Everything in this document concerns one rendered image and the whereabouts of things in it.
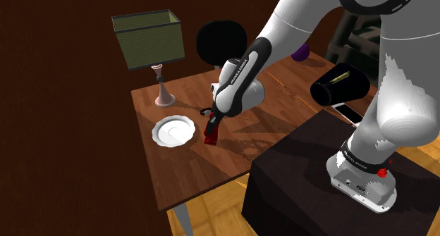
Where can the white scalloped plate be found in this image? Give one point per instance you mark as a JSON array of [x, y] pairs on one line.
[[173, 131]]

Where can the dark robot stand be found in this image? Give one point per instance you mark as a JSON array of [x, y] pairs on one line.
[[295, 194]]

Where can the black cylinder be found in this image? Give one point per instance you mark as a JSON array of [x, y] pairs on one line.
[[330, 91]]

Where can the purple ball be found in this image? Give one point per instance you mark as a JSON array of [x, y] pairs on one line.
[[302, 53]]

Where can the red flat object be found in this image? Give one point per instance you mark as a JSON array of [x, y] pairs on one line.
[[211, 137]]

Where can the dark furniture piece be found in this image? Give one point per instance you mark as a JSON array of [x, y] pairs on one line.
[[357, 46]]

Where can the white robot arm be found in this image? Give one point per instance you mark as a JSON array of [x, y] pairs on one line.
[[405, 74]]

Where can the green shade table lamp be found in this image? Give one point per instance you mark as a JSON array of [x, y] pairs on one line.
[[149, 39]]

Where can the small gold stick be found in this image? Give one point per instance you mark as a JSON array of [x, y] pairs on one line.
[[339, 77]]

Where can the wooden table with grey legs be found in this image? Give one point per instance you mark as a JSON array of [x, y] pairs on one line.
[[192, 166]]

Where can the white phone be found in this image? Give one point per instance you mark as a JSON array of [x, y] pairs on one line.
[[349, 113]]

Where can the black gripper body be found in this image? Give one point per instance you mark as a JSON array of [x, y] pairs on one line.
[[214, 119]]

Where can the black round-backed chair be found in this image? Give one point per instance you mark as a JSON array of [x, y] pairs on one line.
[[220, 39]]

